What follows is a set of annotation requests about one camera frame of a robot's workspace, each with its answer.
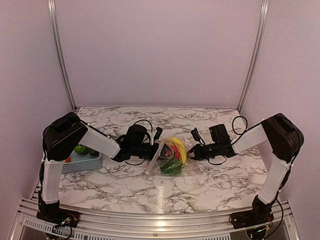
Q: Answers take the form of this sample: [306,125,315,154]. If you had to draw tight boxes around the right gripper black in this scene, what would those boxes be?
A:
[184,142,221,161]

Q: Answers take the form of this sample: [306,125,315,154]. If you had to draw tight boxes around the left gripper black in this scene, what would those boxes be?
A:
[131,143,176,161]

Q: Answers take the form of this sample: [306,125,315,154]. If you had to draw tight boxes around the clear zip top bag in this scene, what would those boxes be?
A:
[144,136,207,177]

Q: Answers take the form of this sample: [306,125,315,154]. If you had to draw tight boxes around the pink red fake fruit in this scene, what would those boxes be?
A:
[160,144,181,159]

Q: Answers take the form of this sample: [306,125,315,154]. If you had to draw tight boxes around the yellow fake banana bunch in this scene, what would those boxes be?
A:
[164,136,188,165]

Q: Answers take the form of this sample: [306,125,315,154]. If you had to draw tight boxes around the dark green fake vegetable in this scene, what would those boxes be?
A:
[160,158,184,176]

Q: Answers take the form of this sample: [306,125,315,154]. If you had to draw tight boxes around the light green fake fruit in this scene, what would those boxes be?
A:
[74,145,90,155]

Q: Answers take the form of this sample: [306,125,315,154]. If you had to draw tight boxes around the fake orange fruit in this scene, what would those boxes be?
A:
[64,156,71,163]

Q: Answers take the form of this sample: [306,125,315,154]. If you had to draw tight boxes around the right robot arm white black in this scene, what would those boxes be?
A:
[188,113,304,224]

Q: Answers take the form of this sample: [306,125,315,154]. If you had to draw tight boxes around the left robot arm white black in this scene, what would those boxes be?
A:
[38,112,163,223]

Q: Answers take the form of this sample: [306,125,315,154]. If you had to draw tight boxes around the light blue plastic basket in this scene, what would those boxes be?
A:
[59,126,104,175]

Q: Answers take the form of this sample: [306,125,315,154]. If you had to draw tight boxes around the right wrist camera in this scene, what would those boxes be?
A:
[190,127,206,146]

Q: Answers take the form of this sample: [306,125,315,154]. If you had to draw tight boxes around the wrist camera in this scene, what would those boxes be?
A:
[150,127,163,145]
[190,127,206,146]

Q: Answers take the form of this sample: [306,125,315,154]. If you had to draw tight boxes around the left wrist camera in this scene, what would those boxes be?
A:
[150,127,163,145]

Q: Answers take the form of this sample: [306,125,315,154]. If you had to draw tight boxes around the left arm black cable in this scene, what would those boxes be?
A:
[123,119,154,166]

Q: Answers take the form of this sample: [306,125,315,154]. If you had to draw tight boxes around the front aluminium rail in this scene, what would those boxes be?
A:
[9,198,301,240]

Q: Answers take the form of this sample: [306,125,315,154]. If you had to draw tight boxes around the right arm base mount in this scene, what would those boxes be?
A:
[228,196,275,229]

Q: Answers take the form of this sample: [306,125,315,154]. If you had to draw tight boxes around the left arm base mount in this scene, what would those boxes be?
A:
[36,196,80,228]

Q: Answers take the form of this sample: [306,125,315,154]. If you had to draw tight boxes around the right aluminium frame post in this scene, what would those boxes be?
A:
[237,0,270,113]

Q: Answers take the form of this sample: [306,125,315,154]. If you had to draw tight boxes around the aluminium frame post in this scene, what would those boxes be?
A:
[237,0,270,113]
[47,0,77,111]

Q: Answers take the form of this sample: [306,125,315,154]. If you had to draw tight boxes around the left aluminium frame post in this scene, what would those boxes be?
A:
[47,0,77,111]

